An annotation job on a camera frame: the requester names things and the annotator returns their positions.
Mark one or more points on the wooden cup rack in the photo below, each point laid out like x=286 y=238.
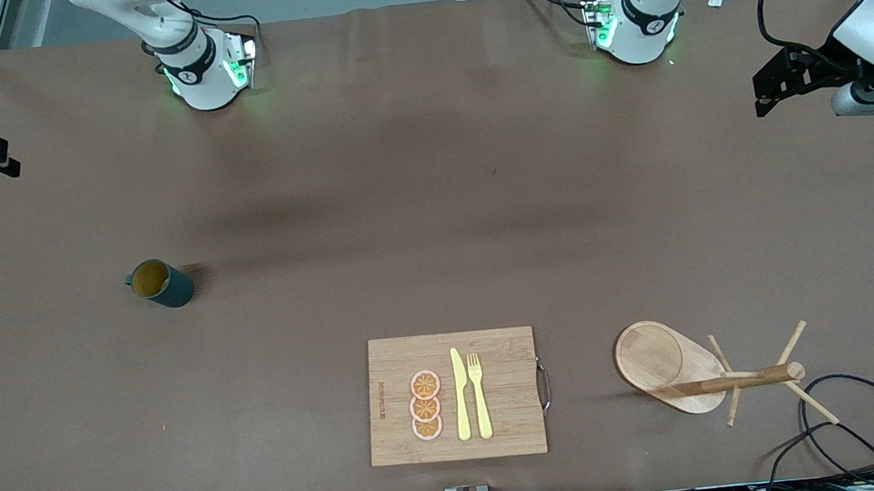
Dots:
x=657 y=361

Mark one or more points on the dark teal cup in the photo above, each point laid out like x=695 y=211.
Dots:
x=172 y=288

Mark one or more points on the yellow plastic knife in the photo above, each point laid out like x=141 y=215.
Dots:
x=461 y=395

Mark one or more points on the toy orange slice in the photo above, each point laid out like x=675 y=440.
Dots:
x=425 y=409
x=424 y=382
x=427 y=429

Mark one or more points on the bamboo cutting board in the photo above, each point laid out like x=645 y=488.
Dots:
x=503 y=395

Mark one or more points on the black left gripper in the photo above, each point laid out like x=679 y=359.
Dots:
x=823 y=61

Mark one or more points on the yellow plastic fork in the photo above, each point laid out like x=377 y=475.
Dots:
x=481 y=402

